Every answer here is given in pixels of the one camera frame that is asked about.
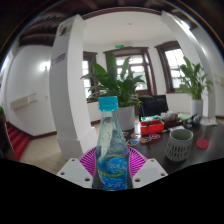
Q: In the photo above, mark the green patterned box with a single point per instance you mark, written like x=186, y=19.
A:
x=150, y=118

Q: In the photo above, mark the brown tray with white cups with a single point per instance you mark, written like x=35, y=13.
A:
x=170, y=119

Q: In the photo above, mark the black office chair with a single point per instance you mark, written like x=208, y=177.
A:
x=153, y=106

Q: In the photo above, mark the grey ribbed ceramic mug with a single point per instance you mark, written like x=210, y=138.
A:
x=179, y=145

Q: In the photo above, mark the clear blue-capped drink bottle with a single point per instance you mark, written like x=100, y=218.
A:
x=111, y=156

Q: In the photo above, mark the large plant in white pot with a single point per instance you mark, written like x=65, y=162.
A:
x=126, y=118
x=196, y=106

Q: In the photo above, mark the glowing wall lamp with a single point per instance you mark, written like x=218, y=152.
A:
x=44, y=66

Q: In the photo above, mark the dark wooden double door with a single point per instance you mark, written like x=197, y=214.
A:
x=148, y=71

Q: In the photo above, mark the red carpeted staircase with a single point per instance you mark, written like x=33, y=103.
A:
x=19, y=141

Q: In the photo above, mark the dark framed window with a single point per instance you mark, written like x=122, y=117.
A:
x=173, y=65
x=89, y=75

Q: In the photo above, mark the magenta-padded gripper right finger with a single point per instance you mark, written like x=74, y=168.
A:
x=150, y=171

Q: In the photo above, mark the flat round red coaster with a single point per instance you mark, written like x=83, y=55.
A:
x=202, y=144

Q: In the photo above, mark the colourful round badge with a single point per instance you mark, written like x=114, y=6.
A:
x=145, y=140
x=155, y=136
x=133, y=142
x=135, y=135
x=126, y=133

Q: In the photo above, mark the green exit sign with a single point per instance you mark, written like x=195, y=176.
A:
x=119, y=45

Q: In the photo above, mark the purple lettered pillar sign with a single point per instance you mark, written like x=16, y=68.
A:
x=58, y=59

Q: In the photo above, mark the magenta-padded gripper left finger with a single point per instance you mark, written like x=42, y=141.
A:
x=75, y=171

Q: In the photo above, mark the red plastic box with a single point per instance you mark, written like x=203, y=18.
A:
x=152, y=128

